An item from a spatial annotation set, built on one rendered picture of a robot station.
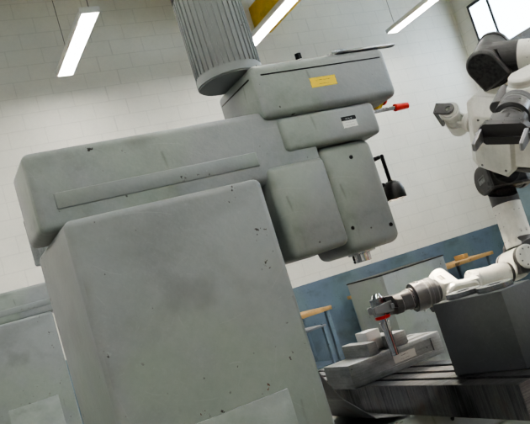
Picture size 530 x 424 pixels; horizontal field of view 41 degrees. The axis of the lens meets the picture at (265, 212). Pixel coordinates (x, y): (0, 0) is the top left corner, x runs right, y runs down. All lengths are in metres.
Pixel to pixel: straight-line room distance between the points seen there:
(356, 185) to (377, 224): 0.13
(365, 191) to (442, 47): 10.00
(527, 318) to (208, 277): 0.76
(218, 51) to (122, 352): 0.89
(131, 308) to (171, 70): 8.03
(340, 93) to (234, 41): 0.34
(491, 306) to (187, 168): 0.82
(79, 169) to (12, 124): 7.07
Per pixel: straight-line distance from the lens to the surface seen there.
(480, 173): 2.38
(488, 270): 2.27
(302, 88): 2.03
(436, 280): 2.19
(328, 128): 2.04
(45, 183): 1.74
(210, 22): 2.05
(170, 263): 1.64
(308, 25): 10.72
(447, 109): 2.29
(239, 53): 2.03
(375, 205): 2.07
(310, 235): 1.92
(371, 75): 2.18
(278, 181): 1.91
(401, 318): 6.59
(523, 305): 1.79
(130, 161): 1.80
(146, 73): 9.40
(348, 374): 2.12
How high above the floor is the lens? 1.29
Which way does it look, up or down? 6 degrees up
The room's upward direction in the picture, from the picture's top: 17 degrees counter-clockwise
